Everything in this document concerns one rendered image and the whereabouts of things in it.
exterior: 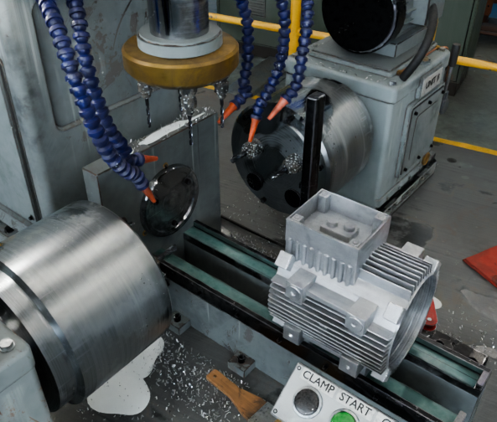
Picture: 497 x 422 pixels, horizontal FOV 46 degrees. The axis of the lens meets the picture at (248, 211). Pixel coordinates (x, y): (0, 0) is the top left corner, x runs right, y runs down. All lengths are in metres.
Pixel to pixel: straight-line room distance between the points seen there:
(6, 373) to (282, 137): 0.69
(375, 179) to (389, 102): 0.19
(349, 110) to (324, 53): 0.21
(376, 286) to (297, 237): 0.13
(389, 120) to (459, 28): 2.77
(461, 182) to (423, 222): 0.23
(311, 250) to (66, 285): 0.34
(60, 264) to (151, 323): 0.16
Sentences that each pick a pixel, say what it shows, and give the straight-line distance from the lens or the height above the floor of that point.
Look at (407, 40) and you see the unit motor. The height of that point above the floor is 1.20.
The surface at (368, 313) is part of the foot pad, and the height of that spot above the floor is 1.07.
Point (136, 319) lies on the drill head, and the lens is 0.82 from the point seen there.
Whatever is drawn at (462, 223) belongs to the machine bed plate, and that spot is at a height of 0.80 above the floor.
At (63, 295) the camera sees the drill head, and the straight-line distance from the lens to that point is 0.77.
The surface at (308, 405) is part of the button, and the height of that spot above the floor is 1.07.
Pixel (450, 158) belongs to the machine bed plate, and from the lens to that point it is 1.76.
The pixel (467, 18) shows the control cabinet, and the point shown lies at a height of 0.52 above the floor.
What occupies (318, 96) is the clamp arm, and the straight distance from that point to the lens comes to 0.96.
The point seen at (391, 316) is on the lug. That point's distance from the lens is 0.81.
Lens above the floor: 1.65
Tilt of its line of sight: 36 degrees down
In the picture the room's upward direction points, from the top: straight up
